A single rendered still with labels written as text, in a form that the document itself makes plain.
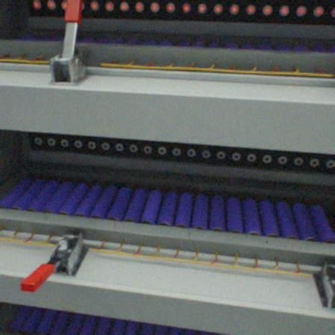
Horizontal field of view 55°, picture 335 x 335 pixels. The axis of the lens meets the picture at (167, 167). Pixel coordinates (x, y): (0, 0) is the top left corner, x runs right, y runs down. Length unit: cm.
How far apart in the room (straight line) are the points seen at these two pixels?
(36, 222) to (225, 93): 25
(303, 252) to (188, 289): 12
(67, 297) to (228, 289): 16
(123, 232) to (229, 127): 16
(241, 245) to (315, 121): 14
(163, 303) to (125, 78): 22
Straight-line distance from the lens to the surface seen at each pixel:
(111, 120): 30
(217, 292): 34
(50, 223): 39
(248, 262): 36
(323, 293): 36
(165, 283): 34
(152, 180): 45
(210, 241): 35
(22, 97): 33
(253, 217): 40
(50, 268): 32
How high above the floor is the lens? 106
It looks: 10 degrees down
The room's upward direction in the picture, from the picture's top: 4 degrees clockwise
